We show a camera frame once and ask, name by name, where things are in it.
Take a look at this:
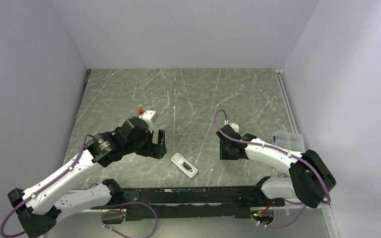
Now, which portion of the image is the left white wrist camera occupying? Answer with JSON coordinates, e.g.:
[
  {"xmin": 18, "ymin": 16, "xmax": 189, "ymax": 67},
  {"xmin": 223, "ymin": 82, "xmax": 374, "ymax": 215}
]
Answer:
[{"xmin": 137, "ymin": 108, "xmax": 158, "ymax": 131}]

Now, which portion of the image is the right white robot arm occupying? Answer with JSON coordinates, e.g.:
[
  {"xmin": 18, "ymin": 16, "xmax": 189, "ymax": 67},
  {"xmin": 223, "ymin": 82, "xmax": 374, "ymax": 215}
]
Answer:
[{"xmin": 216, "ymin": 124, "xmax": 336, "ymax": 208}]

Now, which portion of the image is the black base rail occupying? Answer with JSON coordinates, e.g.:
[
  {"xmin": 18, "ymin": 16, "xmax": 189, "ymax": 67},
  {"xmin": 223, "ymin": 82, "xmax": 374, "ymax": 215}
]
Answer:
[{"xmin": 88, "ymin": 185, "xmax": 286, "ymax": 221}]

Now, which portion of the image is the white remote control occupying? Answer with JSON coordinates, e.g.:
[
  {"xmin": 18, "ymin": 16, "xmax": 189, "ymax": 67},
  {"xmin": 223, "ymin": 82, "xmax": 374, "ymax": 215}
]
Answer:
[{"xmin": 171, "ymin": 153, "xmax": 198, "ymax": 178}]

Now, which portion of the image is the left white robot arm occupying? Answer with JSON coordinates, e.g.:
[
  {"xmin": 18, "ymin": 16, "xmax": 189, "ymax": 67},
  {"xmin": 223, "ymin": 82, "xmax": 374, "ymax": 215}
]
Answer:
[{"xmin": 0, "ymin": 117, "xmax": 167, "ymax": 238}]

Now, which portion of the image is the clear plastic organizer box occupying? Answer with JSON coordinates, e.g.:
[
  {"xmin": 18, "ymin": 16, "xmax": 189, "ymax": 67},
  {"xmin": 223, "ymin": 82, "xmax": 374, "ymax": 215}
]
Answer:
[{"xmin": 273, "ymin": 131, "xmax": 306, "ymax": 153}]

